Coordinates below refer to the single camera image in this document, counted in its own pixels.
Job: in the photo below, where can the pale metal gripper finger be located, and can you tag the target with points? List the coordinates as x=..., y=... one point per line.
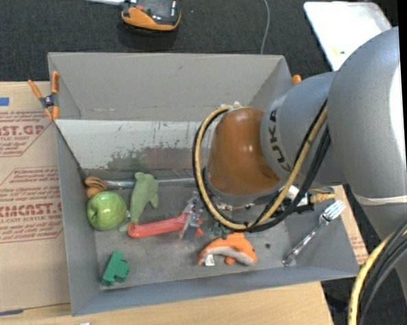
x=189, y=232
x=193, y=202

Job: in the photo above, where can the red plastic wrench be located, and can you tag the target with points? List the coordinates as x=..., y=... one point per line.
x=156, y=227

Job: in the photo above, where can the orange plush fish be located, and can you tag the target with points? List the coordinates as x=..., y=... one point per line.
x=238, y=247

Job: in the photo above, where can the green toy dolphin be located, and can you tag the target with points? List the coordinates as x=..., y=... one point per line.
x=142, y=196

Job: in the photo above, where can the green toy brick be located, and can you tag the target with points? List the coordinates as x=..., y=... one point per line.
x=115, y=268

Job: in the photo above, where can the green apple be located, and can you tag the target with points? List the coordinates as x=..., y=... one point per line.
x=106, y=210

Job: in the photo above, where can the small orange striped toy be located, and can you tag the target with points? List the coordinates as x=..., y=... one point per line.
x=94, y=185

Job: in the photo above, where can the clear plastic fork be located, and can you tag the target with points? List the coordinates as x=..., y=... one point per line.
x=311, y=236

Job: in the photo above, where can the grey metal bin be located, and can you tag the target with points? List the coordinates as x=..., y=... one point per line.
x=157, y=85

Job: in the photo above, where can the brown cardboard board red print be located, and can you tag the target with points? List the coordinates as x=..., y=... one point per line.
x=31, y=265

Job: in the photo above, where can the black cylinder on white bracket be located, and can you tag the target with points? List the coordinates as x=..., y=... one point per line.
x=300, y=200

